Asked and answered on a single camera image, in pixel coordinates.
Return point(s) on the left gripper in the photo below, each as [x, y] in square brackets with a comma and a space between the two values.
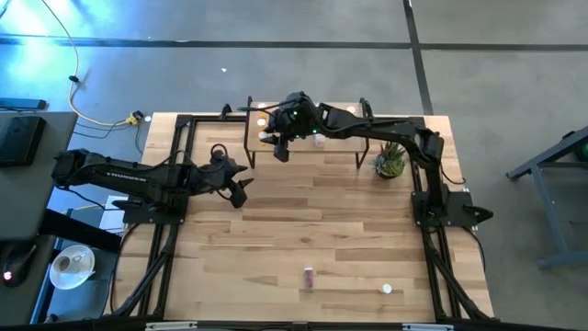
[220, 171]

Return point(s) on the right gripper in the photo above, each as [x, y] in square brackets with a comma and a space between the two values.
[296, 117]

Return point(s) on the yellow-orange pill vial white cap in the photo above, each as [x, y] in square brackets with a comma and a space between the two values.
[261, 122]

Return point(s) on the clear bottle white ribbed cap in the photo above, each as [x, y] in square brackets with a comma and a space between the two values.
[319, 140]

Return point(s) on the blue vial with red pills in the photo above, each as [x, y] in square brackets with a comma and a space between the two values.
[308, 278]

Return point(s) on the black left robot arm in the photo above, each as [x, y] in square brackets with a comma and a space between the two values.
[119, 174]

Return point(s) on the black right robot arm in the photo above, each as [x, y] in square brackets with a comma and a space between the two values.
[395, 131]

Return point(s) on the wooden shelf black metal legs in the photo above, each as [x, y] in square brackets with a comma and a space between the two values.
[340, 144]

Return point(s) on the succulent plant black pot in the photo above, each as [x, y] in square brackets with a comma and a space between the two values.
[390, 165]

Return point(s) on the grey desk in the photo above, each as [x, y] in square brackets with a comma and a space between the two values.
[46, 202]

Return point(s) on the dark slim bar device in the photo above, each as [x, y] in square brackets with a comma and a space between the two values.
[23, 104]

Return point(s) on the black computer mouse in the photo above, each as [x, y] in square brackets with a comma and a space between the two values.
[18, 262]

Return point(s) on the black desk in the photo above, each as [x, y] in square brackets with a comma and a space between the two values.
[20, 308]

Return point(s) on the green round object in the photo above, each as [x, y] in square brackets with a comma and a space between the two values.
[584, 152]

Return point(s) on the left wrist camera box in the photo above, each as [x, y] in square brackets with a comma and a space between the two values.
[239, 197]

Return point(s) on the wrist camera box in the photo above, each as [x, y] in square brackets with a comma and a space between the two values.
[239, 197]
[281, 151]

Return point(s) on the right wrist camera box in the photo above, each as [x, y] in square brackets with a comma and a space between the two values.
[281, 151]

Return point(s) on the silver aluminium bracket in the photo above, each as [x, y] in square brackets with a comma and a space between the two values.
[427, 327]
[171, 327]

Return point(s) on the grey table leg frame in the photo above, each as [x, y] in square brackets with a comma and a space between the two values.
[549, 216]

